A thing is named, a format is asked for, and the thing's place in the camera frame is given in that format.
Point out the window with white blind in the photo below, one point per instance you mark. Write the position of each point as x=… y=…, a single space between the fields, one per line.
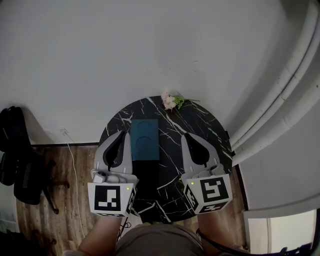
x=287 y=232

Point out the teal tray with round recesses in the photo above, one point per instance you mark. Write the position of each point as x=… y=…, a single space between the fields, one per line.
x=145 y=140

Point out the person's left forearm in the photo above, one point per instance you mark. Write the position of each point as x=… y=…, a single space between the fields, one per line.
x=100 y=232

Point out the person's right forearm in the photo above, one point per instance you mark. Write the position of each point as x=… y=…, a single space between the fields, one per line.
x=215 y=230

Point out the round black marble table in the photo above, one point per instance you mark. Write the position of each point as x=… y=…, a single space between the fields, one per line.
x=172 y=140

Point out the person's grey shirt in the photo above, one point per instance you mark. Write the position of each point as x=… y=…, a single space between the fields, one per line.
x=157 y=241

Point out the pink artificial flower sprig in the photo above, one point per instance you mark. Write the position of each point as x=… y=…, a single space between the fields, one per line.
x=170 y=100

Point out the black office chair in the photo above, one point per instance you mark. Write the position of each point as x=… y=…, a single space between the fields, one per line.
x=27 y=185
x=20 y=245

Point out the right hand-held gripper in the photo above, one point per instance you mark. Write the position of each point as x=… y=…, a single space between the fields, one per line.
x=212 y=192

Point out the white curtain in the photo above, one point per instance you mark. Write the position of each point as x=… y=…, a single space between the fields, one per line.
x=282 y=100

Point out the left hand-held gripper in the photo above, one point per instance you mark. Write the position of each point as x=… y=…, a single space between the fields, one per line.
x=107 y=197

